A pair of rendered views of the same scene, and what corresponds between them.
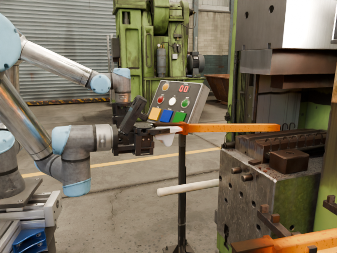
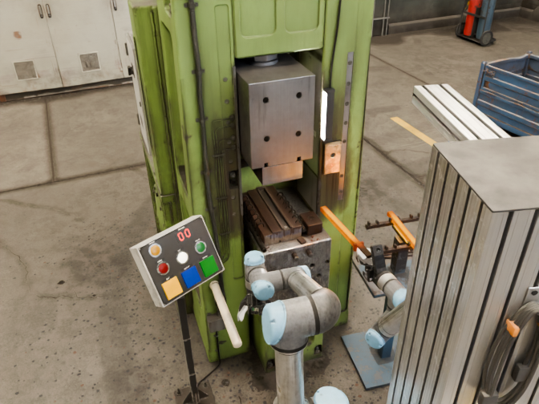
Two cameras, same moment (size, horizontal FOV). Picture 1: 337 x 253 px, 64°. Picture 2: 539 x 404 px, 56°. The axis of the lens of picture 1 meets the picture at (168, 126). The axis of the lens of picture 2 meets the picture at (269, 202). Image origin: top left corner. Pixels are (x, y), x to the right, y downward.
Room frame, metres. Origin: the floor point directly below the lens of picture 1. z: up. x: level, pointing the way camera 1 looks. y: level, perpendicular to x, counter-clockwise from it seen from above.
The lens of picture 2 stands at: (1.17, 1.69, 2.49)
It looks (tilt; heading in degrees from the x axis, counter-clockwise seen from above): 33 degrees down; 271
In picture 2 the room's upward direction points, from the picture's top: 1 degrees counter-clockwise
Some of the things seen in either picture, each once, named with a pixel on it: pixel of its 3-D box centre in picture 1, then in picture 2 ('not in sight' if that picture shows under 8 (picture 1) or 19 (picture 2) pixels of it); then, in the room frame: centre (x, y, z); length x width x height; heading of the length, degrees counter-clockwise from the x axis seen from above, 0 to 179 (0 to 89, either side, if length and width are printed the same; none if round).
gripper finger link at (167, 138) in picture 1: (168, 136); not in sight; (0.78, 0.00, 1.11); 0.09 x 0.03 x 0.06; 107
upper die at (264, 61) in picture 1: (295, 61); (267, 153); (1.21, -0.55, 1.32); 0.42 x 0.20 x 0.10; 110
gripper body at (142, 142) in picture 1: (132, 138); (377, 272); (0.76, 0.10, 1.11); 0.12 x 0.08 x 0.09; 110
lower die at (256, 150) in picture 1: (286, 141); (269, 213); (1.21, -0.55, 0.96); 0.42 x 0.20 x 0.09; 110
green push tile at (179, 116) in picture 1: (179, 119); (208, 266); (1.48, -0.06, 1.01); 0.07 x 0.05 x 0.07; 45
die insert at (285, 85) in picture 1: (304, 80); not in sight; (1.20, -0.59, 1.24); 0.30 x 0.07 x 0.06; 110
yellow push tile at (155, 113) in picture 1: (155, 114); (172, 288); (1.62, 0.08, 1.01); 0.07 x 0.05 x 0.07; 45
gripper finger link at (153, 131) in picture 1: (154, 130); not in sight; (0.76, 0.04, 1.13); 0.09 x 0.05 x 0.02; 107
